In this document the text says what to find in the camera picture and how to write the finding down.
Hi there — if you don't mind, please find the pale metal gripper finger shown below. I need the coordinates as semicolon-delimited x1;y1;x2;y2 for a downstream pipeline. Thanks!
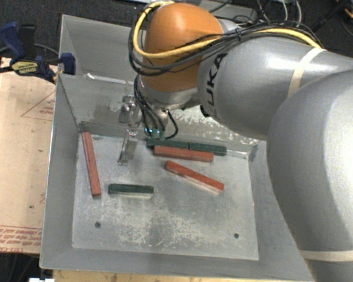
122;129;140;164
116;135;132;166

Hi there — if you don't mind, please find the red-brown flat block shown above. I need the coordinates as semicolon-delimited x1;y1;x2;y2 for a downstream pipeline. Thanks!
152;144;215;166
160;159;228;196
72;130;112;200

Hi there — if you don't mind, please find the dark green flat block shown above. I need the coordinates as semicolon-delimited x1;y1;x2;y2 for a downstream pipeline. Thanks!
187;140;229;158
145;136;192;155
107;179;156;202

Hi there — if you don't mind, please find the grey metal bin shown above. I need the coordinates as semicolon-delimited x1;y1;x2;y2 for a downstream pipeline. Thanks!
24;14;349;282

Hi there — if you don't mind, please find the brown cardboard board red print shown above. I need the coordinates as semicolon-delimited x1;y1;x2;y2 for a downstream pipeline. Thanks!
0;56;68;262

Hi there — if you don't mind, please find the black cylinder on white bracket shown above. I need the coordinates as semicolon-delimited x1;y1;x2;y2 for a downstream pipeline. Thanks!
198;103;212;118

